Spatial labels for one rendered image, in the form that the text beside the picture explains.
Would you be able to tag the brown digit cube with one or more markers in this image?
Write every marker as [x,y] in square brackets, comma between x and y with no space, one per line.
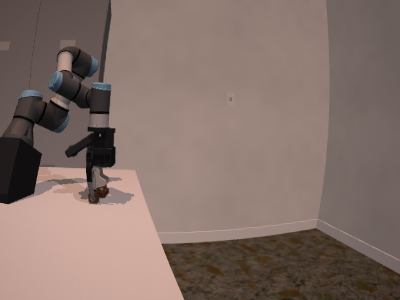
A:
[102,189]
[96,198]

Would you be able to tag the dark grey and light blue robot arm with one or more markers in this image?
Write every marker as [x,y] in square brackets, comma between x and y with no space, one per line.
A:
[54,115]

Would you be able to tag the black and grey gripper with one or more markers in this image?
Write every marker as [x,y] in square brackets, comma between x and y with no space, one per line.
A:
[104,146]

